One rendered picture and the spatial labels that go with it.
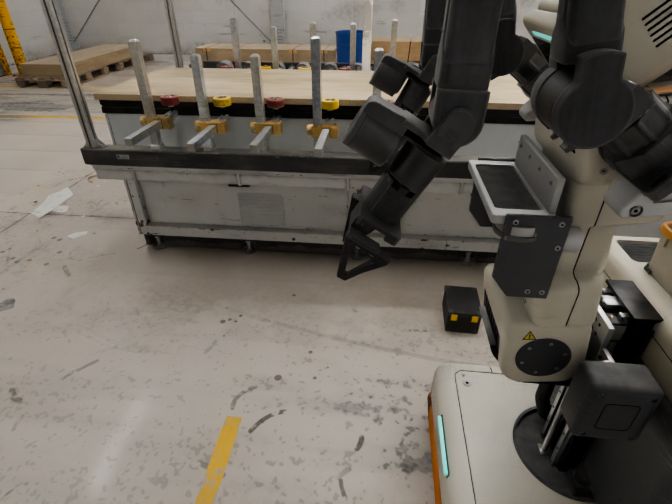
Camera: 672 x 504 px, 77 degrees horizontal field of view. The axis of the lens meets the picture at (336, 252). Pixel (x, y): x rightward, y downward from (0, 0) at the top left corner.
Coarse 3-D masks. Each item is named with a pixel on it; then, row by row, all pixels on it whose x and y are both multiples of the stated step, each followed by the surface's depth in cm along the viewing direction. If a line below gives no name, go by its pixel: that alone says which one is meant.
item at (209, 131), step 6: (222, 114) 200; (228, 120) 200; (210, 126) 183; (204, 132) 176; (210, 132) 179; (198, 138) 169; (204, 138) 174; (186, 144) 164; (192, 144) 164; (198, 144) 168; (192, 150) 165
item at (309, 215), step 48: (144, 144) 218; (240, 144) 213; (288, 144) 210; (336, 144) 208; (480, 144) 201; (144, 192) 237; (192, 192) 234; (240, 192) 231; (288, 192) 228; (336, 192) 225; (432, 192) 220; (192, 240) 250; (240, 240) 247; (288, 240) 241; (336, 240) 238; (432, 240) 232; (480, 240) 230
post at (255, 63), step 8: (256, 56) 170; (256, 64) 171; (256, 72) 173; (256, 80) 174; (256, 88) 176; (256, 96) 178; (256, 104) 180; (256, 112) 181; (264, 112) 184; (256, 120) 183; (264, 120) 184; (264, 144) 189
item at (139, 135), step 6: (174, 114) 199; (156, 120) 187; (144, 126) 179; (150, 126) 179; (156, 126) 183; (138, 132) 172; (144, 132) 174; (150, 132) 179; (126, 138) 165; (132, 138) 166; (138, 138) 170; (144, 138) 174; (126, 144) 166; (132, 144) 166
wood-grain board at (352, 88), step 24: (168, 72) 251; (216, 72) 251; (240, 72) 251; (264, 72) 251; (288, 72) 251; (336, 72) 251; (360, 72) 251; (96, 96) 204; (120, 96) 202; (192, 96) 199; (240, 96) 198; (264, 96) 198; (288, 96) 198; (336, 96) 198; (360, 96) 198; (384, 96) 198; (504, 96) 198
